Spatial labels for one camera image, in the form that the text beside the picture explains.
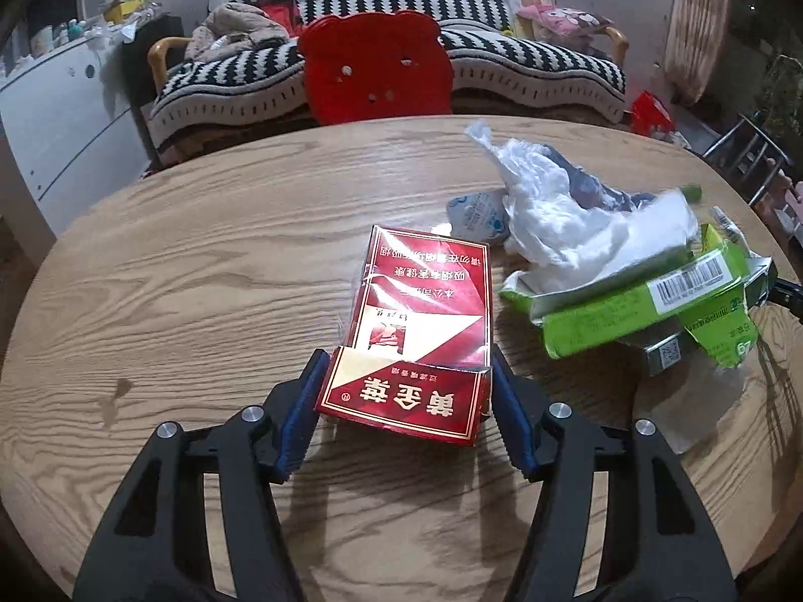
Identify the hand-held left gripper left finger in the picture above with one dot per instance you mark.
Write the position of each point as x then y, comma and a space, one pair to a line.
301, 417

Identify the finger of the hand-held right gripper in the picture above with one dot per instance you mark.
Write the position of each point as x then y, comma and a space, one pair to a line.
789, 298

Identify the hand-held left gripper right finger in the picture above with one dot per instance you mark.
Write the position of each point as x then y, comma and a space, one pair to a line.
514, 417

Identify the red cigarette carton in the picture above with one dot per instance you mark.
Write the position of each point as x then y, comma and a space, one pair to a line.
408, 326

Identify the silver blister pack blue print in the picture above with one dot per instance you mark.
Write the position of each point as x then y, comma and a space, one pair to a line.
473, 213

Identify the torn green foil packet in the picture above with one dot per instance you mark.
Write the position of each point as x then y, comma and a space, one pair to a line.
721, 332

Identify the pink toy car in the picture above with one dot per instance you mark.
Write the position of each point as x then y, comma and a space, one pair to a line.
787, 213

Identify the green cardboard box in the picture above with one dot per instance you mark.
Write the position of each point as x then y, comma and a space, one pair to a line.
602, 320

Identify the clear plastic wrap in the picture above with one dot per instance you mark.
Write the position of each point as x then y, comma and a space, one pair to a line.
696, 401

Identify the silver foil box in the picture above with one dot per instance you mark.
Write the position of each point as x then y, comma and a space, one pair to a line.
659, 351

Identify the white crumpled plastic bag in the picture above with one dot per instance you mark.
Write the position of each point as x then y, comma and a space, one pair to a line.
552, 213

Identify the red plastic bag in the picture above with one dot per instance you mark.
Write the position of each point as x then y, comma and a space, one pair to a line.
649, 114

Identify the black white striped blanket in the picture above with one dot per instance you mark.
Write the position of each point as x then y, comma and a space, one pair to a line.
502, 69

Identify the red bear-shaped chair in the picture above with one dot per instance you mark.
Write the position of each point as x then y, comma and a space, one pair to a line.
376, 69

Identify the pink plush cushions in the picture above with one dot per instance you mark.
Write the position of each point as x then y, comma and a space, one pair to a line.
564, 17

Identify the white cabinet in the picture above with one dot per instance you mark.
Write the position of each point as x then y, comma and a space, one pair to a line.
56, 113

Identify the beige padded jacket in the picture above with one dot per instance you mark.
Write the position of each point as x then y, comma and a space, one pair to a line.
241, 28

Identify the clutter of bottles and packets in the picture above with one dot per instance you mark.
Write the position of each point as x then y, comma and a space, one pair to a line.
119, 9

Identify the metal frame chair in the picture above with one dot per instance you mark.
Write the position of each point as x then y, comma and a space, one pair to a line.
746, 150

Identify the wooden frame sofa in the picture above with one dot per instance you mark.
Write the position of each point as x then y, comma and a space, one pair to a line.
166, 50

